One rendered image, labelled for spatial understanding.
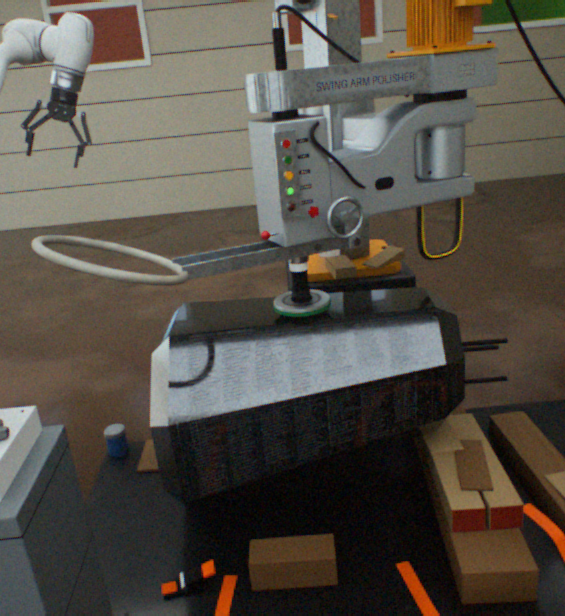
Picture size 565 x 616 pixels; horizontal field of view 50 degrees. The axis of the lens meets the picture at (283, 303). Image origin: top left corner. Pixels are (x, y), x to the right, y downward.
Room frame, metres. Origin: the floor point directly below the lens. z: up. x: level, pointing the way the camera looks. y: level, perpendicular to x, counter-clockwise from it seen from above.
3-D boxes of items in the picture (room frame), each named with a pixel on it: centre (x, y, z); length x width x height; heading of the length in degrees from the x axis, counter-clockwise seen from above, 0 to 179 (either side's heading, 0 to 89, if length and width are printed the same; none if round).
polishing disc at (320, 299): (2.17, -0.07, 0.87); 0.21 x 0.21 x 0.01
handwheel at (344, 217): (2.11, -0.23, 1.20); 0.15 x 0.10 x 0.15; 114
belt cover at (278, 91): (2.32, -0.39, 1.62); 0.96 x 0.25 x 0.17; 114
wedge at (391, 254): (2.83, -0.50, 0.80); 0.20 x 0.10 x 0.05; 127
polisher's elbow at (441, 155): (2.44, -0.67, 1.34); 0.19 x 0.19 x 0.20
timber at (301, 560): (1.70, 0.06, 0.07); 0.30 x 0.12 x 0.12; 88
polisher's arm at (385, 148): (2.32, -0.43, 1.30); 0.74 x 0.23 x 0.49; 114
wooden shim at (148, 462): (2.52, 0.70, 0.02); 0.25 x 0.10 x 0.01; 0
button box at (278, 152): (2.04, -0.05, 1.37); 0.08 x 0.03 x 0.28; 114
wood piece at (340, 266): (2.75, -0.28, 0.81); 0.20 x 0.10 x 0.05; 8
